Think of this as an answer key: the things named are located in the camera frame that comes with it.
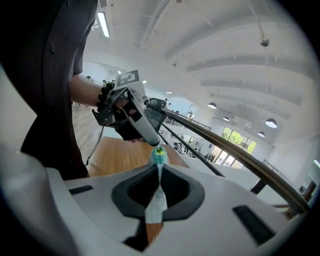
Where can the dark curved railing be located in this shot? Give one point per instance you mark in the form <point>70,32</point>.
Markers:
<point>250,160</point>

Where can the black dome pendant lamp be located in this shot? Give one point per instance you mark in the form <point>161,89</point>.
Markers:
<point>226,119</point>
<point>271,123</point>
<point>261,134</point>
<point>212,105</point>

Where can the wooden table with hairpin legs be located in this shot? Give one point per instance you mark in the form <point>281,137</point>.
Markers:
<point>117,155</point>

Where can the person's black shirt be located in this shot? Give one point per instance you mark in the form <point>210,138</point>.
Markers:
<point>50,75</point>

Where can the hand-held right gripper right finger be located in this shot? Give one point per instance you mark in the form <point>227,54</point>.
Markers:
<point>212,225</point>

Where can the person's left forearm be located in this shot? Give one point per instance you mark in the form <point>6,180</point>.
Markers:
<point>85,92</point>

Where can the long ceiling light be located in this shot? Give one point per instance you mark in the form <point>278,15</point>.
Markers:
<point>103,25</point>

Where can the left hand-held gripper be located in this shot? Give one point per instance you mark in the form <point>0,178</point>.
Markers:
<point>130,82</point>

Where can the light green pouch bag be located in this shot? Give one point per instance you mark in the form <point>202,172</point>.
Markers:
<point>156,210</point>

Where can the glass entrance door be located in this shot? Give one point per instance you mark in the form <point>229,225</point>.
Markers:
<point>235,138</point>

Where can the person's left hand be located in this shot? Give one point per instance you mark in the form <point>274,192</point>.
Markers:
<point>122,103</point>

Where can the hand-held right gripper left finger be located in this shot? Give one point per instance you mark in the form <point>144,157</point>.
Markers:
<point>100,212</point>

